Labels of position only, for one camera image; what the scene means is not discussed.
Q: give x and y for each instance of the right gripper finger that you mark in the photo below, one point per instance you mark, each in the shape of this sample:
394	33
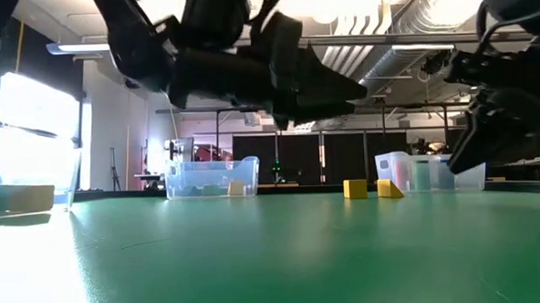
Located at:
477	106
502	127

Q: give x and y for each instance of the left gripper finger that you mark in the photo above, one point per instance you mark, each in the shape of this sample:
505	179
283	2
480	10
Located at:
323	111
326	82

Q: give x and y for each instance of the black horizontal pipe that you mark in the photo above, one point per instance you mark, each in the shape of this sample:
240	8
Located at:
409	104

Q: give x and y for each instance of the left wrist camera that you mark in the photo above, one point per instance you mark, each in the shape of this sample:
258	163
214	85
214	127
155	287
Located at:
216	17

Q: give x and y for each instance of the green table mat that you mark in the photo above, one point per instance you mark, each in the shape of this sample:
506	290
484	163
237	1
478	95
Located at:
275	261

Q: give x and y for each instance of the yellow cylinder block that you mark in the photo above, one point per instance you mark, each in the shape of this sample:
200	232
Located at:
32	198

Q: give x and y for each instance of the yellow wedge block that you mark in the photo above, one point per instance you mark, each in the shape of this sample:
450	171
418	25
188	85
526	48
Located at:
387	191

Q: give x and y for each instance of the ceiling light strip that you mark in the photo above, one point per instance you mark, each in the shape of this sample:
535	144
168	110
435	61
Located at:
78	48

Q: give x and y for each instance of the silver rig beam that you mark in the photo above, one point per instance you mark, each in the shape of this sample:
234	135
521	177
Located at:
384	38

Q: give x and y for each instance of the clear plastic bin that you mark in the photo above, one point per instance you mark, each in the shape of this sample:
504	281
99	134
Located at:
467	179
211	172
66	178

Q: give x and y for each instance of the blue cylinder block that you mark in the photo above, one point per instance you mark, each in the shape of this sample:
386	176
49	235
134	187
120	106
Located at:
444	180

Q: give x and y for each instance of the black tripod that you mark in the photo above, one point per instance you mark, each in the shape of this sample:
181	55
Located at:
114	174

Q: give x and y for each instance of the yellow cube block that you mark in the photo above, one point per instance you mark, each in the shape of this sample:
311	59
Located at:
355	189

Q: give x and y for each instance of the red cylinder block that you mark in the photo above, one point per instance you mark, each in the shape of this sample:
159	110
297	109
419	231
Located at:
401	177

